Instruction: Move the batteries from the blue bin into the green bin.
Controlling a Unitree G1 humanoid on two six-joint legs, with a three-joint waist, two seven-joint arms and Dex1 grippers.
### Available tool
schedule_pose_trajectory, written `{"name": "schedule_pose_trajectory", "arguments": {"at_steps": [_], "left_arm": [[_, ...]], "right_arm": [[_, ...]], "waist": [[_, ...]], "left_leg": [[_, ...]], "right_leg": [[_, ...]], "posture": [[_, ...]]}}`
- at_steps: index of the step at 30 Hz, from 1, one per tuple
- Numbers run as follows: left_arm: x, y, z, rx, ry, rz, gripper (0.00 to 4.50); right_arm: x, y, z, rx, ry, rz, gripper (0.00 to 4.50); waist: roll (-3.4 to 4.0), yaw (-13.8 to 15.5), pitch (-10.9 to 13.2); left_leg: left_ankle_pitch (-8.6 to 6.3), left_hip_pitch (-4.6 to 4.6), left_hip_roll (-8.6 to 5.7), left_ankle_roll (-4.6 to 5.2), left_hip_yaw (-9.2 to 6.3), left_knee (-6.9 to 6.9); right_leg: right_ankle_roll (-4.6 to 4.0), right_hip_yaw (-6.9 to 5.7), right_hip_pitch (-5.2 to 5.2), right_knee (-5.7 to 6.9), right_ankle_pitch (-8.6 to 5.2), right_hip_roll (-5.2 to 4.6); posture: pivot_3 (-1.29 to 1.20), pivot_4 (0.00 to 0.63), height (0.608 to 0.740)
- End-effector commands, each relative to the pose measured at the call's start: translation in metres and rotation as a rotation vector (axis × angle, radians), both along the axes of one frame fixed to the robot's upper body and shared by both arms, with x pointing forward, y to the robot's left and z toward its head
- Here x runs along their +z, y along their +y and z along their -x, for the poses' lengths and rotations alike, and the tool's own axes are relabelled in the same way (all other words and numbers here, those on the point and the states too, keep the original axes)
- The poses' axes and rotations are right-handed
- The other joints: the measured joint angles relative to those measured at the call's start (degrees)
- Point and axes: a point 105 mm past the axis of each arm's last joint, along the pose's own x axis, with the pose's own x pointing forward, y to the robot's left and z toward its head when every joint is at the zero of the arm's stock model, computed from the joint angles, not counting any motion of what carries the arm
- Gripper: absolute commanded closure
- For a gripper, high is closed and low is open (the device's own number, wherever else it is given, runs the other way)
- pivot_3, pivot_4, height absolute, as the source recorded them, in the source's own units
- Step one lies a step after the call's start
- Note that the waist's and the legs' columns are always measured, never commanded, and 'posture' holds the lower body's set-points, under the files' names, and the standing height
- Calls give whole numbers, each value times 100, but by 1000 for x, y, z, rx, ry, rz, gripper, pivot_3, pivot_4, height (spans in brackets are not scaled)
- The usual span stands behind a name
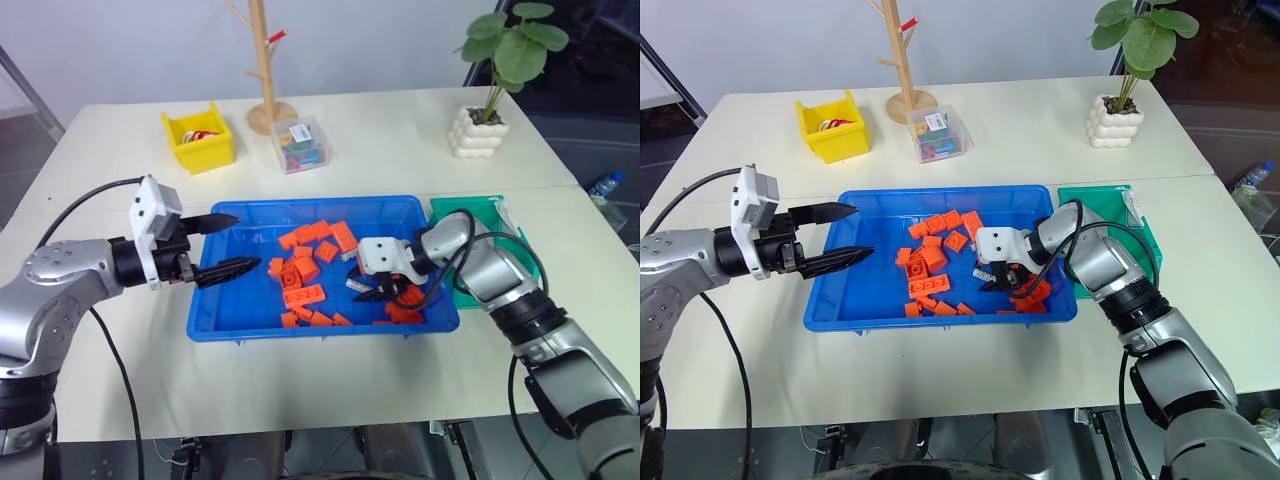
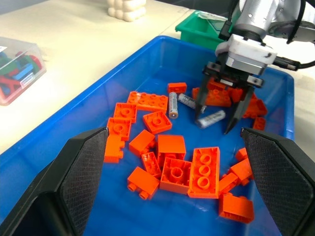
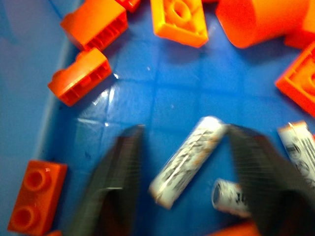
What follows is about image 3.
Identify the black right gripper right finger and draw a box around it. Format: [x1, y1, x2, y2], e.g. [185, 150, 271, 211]
[225, 123, 315, 236]

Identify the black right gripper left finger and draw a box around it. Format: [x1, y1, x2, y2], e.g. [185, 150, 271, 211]
[65, 124, 145, 236]

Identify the blue plastic bin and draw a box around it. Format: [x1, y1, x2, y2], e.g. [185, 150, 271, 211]
[0, 0, 315, 236]

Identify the white printed battery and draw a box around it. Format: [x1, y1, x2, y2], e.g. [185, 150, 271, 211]
[149, 116, 227, 210]
[277, 120, 315, 190]
[212, 178, 252, 218]

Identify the large orange cylinder block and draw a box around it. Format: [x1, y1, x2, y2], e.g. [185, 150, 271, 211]
[215, 0, 315, 49]

